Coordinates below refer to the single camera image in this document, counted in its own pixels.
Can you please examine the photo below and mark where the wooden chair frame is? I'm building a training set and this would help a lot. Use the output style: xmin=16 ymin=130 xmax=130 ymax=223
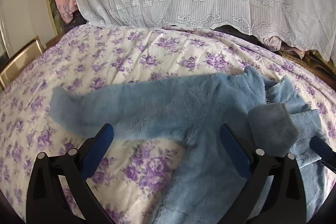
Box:
xmin=1 ymin=33 xmax=64 ymax=91

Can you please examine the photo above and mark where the blue fleece baby garment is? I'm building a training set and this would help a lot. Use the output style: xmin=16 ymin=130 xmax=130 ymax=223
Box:
xmin=50 ymin=67 xmax=325 ymax=223

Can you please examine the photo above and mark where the purple floral bed quilt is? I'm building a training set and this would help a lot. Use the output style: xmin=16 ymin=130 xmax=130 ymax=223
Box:
xmin=1 ymin=25 xmax=335 ymax=223

